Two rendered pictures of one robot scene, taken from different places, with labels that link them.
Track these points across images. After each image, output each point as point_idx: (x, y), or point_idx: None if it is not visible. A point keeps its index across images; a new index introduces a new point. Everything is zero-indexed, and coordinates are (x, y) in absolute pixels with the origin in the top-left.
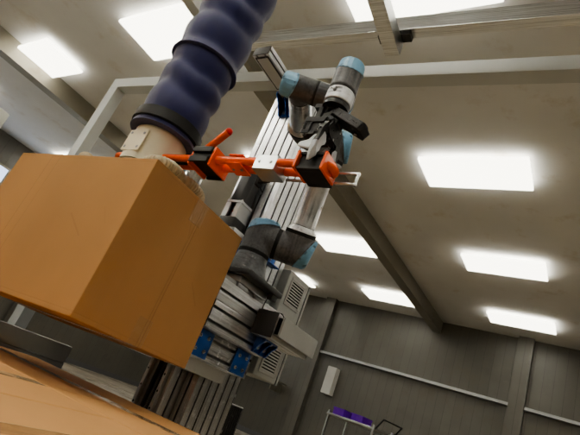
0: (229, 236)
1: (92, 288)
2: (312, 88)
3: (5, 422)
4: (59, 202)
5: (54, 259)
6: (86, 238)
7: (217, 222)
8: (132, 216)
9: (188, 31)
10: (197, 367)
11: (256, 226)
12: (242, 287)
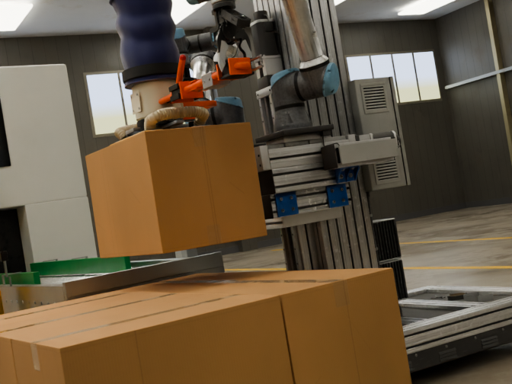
0: (237, 130)
1: (164, 231)
2: None
3: (132, 318)
4: (121, 185)
5: (139, 223)
6: (144, 203)
7: (218, 129)
8: (155, 176)
9: None
10: (306, 218)
11: (274, 84)
12: (290, 145)
